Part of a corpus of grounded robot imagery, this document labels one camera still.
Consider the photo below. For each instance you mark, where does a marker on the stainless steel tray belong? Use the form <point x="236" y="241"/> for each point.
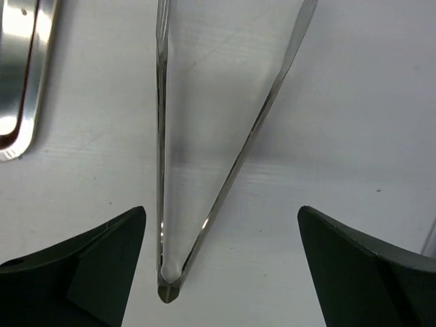
<point x="27" y="30"/>

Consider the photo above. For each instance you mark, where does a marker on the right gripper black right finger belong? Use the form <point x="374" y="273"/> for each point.
<point x="361" y="280"/>

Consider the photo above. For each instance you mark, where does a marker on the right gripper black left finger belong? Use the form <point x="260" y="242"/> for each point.
<point x="82" y="281"/>

